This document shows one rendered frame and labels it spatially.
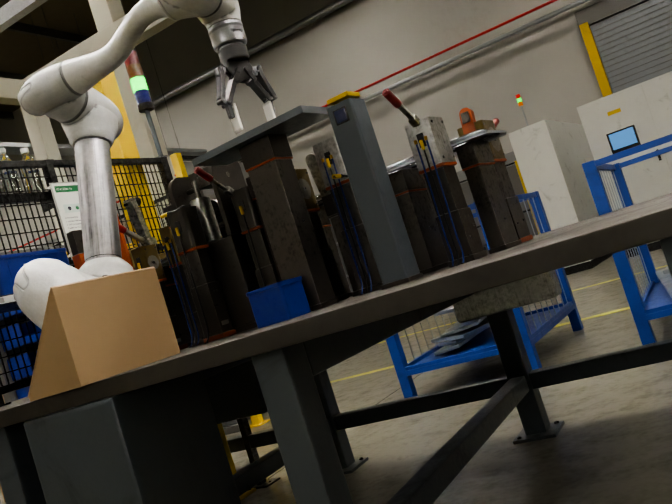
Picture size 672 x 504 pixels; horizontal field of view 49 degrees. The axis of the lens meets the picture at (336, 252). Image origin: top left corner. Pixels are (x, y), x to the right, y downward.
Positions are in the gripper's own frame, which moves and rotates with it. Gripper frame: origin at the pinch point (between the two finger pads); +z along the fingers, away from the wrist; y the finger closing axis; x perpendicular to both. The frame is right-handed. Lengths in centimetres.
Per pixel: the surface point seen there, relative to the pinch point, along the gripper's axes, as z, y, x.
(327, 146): 10.8, 13.9, -8.5
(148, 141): -214, 403, 693
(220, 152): 5.1, -9.1, 5.5
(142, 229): 9, 0, 69
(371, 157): 20.4, 4.5, -30.2
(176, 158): -75, 170, 293
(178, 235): 19.2, -9.6, 34.6
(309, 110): 4.6, 0.5, -19.7
